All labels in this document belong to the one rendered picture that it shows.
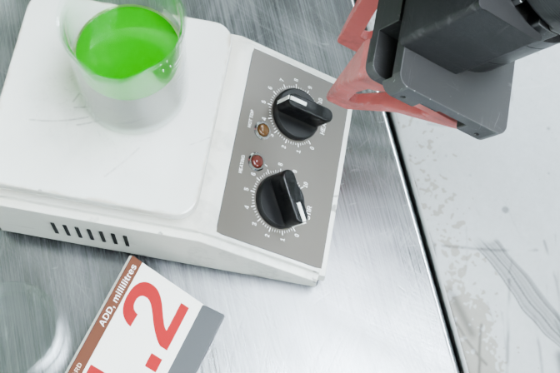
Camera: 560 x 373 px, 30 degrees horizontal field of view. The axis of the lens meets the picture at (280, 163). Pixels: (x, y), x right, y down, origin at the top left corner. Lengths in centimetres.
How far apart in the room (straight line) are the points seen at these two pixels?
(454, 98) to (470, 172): 21
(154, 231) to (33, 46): 13
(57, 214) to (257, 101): 13
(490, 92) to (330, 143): 17
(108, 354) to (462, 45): 27
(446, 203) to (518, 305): 8
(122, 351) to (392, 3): 25
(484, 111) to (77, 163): 22
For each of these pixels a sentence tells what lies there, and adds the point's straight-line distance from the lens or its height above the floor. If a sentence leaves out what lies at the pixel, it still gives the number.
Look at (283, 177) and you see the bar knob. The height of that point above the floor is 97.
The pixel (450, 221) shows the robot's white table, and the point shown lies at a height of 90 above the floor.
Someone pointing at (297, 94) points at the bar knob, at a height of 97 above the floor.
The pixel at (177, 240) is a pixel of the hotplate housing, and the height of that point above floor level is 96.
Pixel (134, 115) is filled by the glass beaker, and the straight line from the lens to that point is 55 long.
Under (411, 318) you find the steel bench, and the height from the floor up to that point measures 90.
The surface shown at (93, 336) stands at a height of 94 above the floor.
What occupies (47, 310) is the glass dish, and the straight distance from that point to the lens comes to 64.
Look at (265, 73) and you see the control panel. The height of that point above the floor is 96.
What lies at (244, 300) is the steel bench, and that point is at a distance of 64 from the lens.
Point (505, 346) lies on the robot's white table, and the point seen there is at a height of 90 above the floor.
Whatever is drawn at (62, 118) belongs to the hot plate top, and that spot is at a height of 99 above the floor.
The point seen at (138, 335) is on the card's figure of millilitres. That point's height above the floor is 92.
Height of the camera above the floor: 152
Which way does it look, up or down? 69 degrees down
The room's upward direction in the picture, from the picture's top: 8 degrees clockwise
